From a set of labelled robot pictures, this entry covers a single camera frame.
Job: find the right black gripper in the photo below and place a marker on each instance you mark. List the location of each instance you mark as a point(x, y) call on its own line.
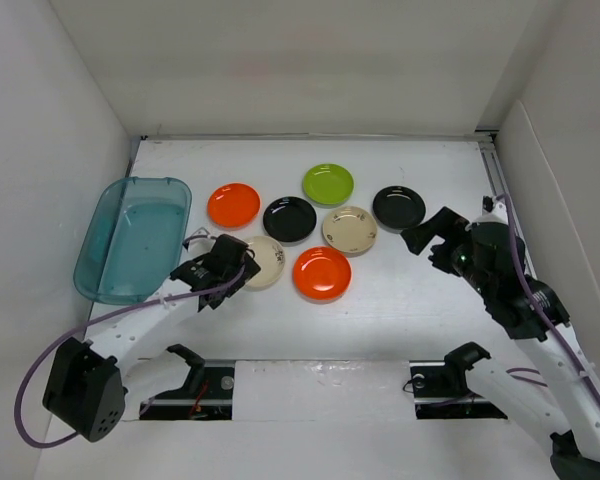
point(446, 223)

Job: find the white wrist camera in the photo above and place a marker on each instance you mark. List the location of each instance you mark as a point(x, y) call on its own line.
point(200, 234)
point(494, 210)

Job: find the teal plastic bin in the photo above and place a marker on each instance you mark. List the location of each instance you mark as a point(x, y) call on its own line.
point(134, 240)

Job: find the green plate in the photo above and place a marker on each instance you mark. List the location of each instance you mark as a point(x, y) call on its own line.
point(328, 184)

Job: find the beige plate with black patch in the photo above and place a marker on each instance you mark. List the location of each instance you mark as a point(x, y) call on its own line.
point(270, 257)

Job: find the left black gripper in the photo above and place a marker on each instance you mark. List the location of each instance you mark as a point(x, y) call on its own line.
point(251, 272)

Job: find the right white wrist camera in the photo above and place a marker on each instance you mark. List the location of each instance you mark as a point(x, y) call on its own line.
point(494, 210)

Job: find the beige plate with drawings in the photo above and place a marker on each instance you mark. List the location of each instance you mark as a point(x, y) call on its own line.
point(350, 230)

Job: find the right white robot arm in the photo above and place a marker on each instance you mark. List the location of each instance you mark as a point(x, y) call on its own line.
point(536, 321)

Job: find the orange plate back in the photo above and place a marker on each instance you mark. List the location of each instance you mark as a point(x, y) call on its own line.
point(233, 206)

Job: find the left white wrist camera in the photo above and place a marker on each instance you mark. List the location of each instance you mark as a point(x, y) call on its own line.
point(200, 234)

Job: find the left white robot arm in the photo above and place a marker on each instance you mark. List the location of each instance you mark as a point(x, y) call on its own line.
point(85, 388)

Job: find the aluminium rail right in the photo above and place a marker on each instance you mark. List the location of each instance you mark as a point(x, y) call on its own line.
point(487, 147)

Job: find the black plate right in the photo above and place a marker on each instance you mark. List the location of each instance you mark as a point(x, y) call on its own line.
point(398, 208)

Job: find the orange plate front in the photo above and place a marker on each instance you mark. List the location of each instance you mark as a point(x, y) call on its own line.
point(321, 274)

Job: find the orange plate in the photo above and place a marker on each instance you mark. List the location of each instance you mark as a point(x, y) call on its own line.
point(233, 206)
point(321, 274)

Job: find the black plate centre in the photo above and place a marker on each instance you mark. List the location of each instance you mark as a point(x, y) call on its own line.
point(289, 219)

